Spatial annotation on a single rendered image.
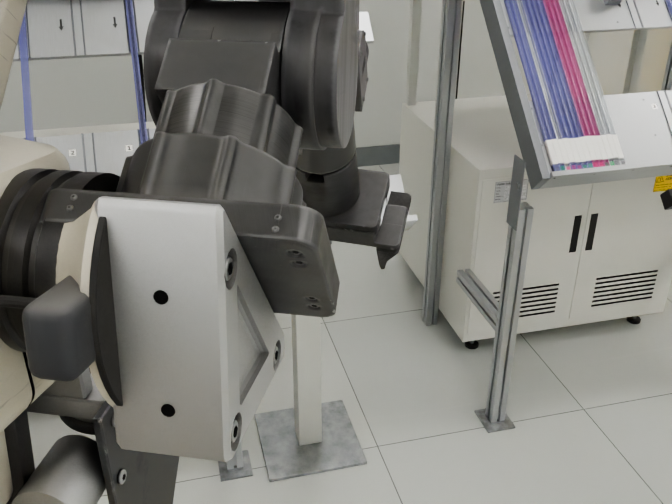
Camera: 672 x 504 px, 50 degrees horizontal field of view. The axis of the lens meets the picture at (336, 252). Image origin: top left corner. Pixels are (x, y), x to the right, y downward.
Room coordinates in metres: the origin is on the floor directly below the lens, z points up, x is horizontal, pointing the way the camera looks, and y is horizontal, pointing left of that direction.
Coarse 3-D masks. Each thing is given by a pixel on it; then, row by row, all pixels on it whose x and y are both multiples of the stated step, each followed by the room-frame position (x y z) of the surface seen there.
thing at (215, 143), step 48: (192, 96) 0.33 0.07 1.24; (240, 96) 0.33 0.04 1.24; (144, 144) 0.31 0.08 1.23; (192, 144) 0.29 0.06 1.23; (240, 144) 0.30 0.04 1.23; (288, 144) 0.33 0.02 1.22; (96, 192) 0.28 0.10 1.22; (144, 192) 0.28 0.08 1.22; (192, 192) 0.28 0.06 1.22; (240, 192) 0.28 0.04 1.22; (288, 192) 0.30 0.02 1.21; (240, 240) 0.26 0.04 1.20; (288, 240) 0.25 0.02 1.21; (288, 288) 0.28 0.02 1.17; (336, 288) 0.30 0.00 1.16
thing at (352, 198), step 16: (352, 160) 0.57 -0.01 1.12; (304, 176) 0.56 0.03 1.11; (320, 176) 0.56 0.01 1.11; (336, 176) 0.56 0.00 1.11; (352, 176) 0.57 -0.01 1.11; (368, 176) 0.62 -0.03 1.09; (384, 176) 0.62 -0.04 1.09; (304, 192) 0.57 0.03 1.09; (320, 192) 0.56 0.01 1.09; (336, 192) 0.57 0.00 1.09; (352, 192) 0.58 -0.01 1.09; (368, 192) 0.60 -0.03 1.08; (384, 192) 0.60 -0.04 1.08; (320, 208) 0.57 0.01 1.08; (336, 208) 0.57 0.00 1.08; (352, 208) 0.58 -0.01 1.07; (368, 208) 0.58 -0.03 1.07; (336, 224) 0.57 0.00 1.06; (352, 224) 0.57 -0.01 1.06; (368, 224) 0.57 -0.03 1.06
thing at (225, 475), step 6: (246, 450) 1.42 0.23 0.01; (246, 456) 1.40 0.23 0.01; (222, 462) 1.38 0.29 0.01; (246, 462) 1.38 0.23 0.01; (222, 468) 1.36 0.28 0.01; (246, 468) 1.36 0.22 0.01; (222, 474) 1.34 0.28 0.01; (228, 474) 1.34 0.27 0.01; (234, 474) 1.34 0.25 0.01; (240, 474) 1.34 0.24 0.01; (246, 474) 1.34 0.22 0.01; (252, 474) 1.34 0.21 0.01; (222, 480) 1.32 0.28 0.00
